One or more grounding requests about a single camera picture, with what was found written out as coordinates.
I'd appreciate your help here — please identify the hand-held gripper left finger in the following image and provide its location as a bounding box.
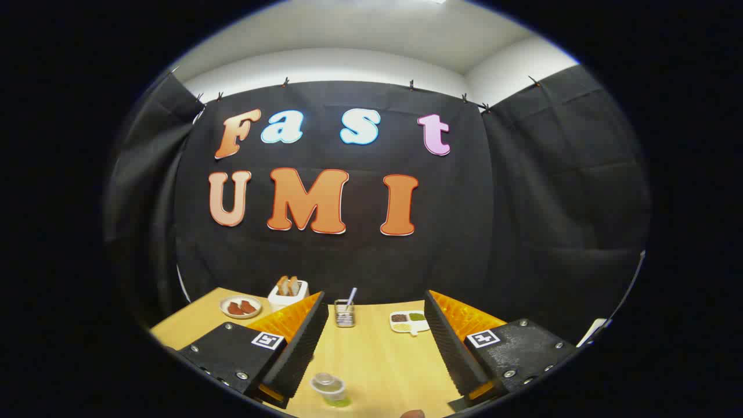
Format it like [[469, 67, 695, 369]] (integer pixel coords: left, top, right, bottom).
[[177, 290, 330, 410]]

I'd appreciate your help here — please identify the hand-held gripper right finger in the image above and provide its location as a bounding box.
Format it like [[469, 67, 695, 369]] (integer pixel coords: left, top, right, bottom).
[[424, 290, 578, 407]]

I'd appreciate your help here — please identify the clear juice bottle green label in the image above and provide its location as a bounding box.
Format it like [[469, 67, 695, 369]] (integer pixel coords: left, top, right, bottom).
[[310, 372, 352, 408]]

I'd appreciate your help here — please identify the white divided bean dish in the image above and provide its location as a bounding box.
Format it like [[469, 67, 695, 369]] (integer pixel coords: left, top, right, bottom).
[[389, 311, 431, 337]]

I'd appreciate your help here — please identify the white toaster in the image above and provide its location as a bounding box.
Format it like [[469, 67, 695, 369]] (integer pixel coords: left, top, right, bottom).
[[268, 280, 310, 312]]

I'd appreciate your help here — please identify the wooden table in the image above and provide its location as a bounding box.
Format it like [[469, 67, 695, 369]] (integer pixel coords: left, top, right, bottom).
[[150, 287, 465, 418]]

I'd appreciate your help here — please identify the white round plate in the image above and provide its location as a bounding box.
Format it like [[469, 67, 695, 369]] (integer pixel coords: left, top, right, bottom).
[[219, 296, 263, 319]]

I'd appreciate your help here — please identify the metal wire utensil holder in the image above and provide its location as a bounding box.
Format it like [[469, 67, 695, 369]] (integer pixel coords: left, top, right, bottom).
[[334, 299, 356, 328]]

